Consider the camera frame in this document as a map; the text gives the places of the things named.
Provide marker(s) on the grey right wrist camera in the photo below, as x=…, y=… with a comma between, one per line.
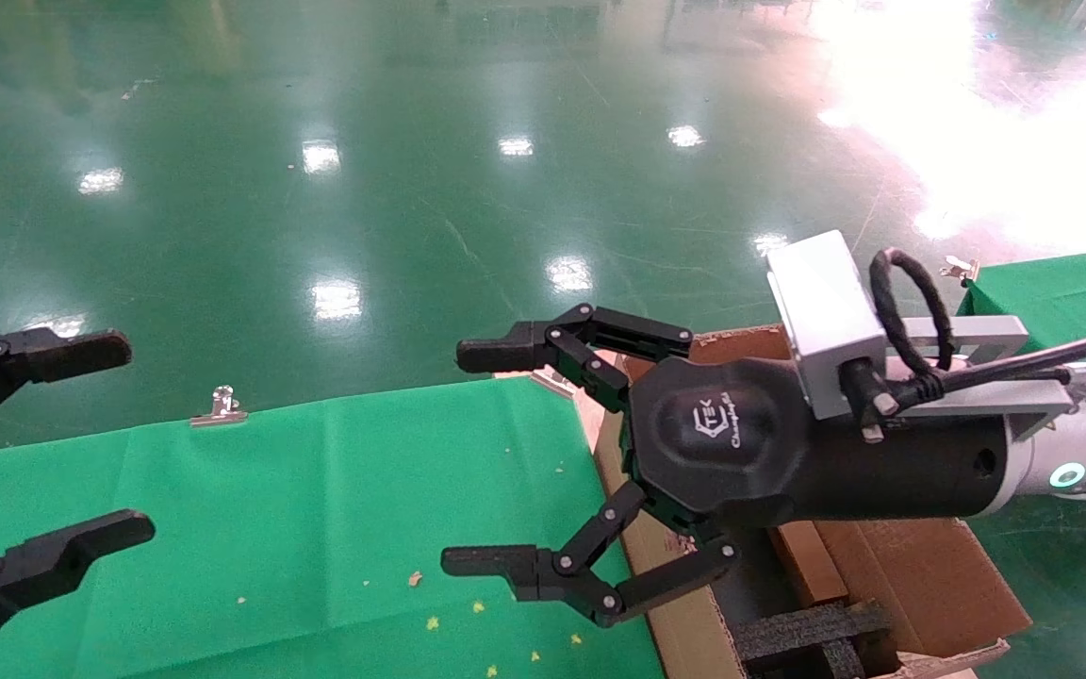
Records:
x=826, y=311

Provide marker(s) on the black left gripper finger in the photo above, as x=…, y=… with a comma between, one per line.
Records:
x=43, y=561
x=53, y=354

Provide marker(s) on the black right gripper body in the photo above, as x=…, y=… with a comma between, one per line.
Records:
x=741, y=453

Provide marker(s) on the silver binder clip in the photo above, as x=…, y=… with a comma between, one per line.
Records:
x=962, y=270
x=221, y=407
x=554, y=385

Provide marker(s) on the green tablecloth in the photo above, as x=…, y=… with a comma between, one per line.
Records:
x=270, y=528

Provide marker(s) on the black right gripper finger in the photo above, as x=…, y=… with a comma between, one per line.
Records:
x=581, y=585
x=543, y=344

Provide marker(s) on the small brown cardboard box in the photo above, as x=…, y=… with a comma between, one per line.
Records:
x=807, y=566

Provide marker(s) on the large open cardboard carton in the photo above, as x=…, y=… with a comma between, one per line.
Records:
x=929, y=575

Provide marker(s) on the black foam insert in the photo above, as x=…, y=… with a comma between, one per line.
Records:
x=807, y=632

